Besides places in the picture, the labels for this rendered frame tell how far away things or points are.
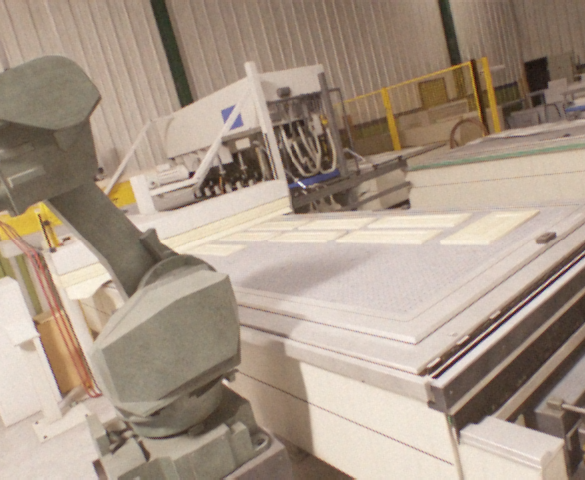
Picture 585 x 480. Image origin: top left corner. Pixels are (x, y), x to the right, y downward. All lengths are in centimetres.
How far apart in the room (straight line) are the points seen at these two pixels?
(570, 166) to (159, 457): 473
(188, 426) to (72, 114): 111
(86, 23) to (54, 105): 753
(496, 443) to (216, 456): 91
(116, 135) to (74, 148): 707
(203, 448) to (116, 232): 84
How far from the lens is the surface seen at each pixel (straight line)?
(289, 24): 1114
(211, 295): 169
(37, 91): 164
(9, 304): 439
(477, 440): 155
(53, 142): 170
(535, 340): 186
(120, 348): 167
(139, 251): 199
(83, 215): 197
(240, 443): 190
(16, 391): 453
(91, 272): 411
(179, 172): 527
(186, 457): 183
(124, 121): 883
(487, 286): 191
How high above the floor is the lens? 156
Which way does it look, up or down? 10 degrees down
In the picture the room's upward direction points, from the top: 15 degrees counter-clockwise
